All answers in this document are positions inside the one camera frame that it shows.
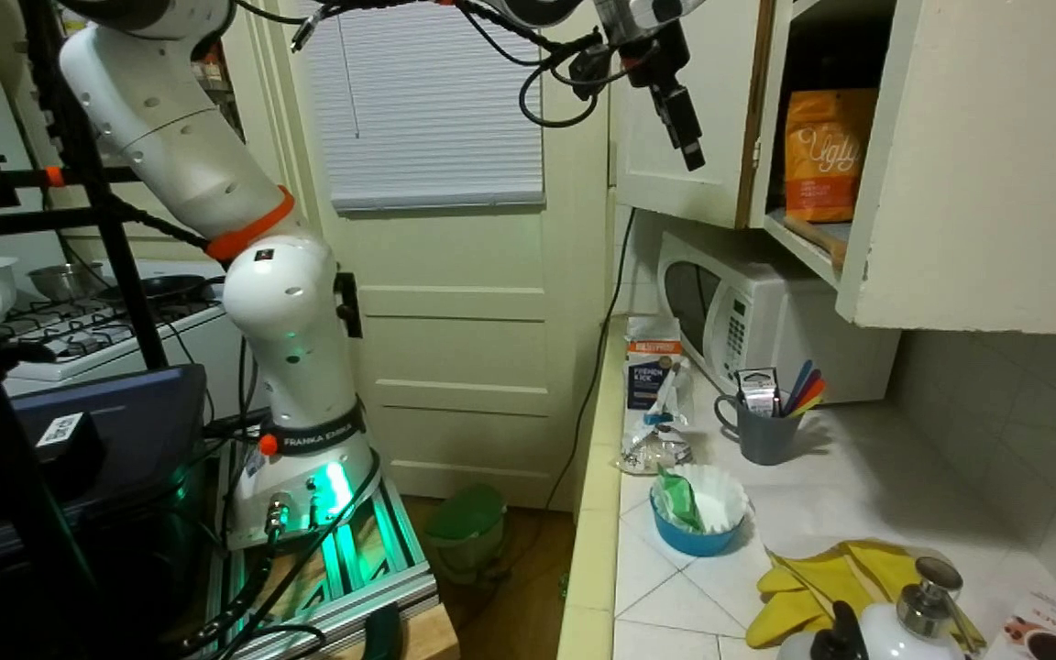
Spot red plastic utensil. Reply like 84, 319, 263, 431
792, 374, 830, 418

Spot closed cream cabinet door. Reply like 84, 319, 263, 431
609, 0, 777, 231

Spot white microwave oven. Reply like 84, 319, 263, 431
653, 226, 906, 407

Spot clear plastic bag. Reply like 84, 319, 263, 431
615, 407, 694, 479

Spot black power cord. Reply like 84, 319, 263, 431
543, 204, 642, 510

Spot green plastic bag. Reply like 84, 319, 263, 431
653, 471, 703, 536

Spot cream wall cabinet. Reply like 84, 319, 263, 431
751, 0, 903, 288

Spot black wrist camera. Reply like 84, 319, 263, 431
567, 28, 655, 102

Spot open cream cabinet door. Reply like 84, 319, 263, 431
835, 0, 1056, 339

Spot yellow rubber glove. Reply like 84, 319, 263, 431
754, 540, 924, 603
740, 584, 850, 651

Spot cream panelled door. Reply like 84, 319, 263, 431
249, 0, 615, 510

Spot blue plastic utensil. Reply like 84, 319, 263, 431
785, 354, 818, 415

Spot green bucket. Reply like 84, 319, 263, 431
422, 484, 513, 587

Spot grey mug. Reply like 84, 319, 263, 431
710, 387, 808, 468

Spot white gas stove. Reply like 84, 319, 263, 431
0, 272, 230, 386

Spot white printed food box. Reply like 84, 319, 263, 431
984, 584, 1056, 660

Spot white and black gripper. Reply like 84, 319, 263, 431
590, 0, 710, 174

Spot blue box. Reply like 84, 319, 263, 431
0, 364, 213, 578

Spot black metal rack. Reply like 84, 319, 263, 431
0, 0, 210, 370

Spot white window blind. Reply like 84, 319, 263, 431
302, 0, 550, 216

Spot white pump bottle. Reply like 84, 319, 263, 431
796, 597, 961, 660

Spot white coffee filters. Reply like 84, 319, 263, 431
671, 464, 748, 540

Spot thick black pole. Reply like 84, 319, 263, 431
0, 272, 102, 660

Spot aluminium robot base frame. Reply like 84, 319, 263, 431
183, 468, 446, 660

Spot orange food box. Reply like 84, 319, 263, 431
782, 84, 879, 226

